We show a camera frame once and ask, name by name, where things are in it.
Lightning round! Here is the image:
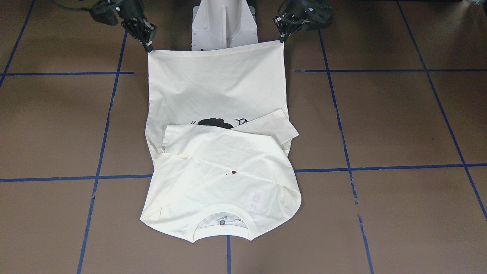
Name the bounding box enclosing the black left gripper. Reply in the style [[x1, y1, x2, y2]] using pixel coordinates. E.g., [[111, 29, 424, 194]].
[[273, 0, 333, 43]]

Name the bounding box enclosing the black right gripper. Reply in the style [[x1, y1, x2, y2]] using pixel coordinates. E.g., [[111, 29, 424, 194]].
[[115, 0, 157, 53]]

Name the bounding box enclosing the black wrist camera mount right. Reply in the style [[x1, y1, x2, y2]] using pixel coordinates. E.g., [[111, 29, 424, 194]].
[[89, 0, 118, 26]]

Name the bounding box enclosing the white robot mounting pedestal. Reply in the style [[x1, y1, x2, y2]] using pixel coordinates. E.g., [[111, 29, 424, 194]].
[[191, 0, 258, 51]]

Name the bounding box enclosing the cream long-sleeve cat shirt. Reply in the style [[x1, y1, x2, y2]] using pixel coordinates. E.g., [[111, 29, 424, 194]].
[[140, 41, 302, 243]]

